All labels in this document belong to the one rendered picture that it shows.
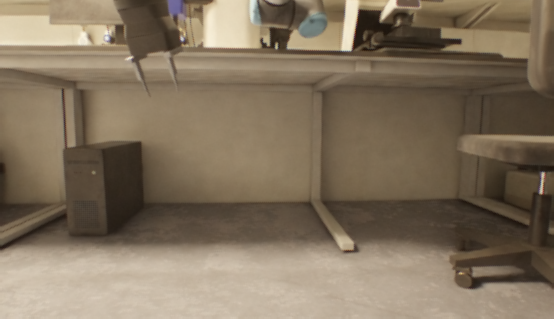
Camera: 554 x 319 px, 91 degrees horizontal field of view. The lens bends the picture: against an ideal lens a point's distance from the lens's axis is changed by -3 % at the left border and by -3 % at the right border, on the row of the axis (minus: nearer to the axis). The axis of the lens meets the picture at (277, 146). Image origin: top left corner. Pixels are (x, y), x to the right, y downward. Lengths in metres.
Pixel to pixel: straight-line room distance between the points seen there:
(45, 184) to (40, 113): 0.44
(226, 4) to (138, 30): 0.61
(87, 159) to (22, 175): 0.90
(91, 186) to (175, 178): 0.57
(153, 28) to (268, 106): 1.36
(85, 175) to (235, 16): 0.93
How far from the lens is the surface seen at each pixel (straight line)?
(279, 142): 1.79
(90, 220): 1.52
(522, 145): 0.98
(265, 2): 0.86
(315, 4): 0.94
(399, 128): 2.01
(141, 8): 0.48
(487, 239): 1.35
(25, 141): 2.27
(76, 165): 1.49
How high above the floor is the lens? 0.53
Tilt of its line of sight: 5 degrees down
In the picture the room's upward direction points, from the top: 1 degrees clockwise
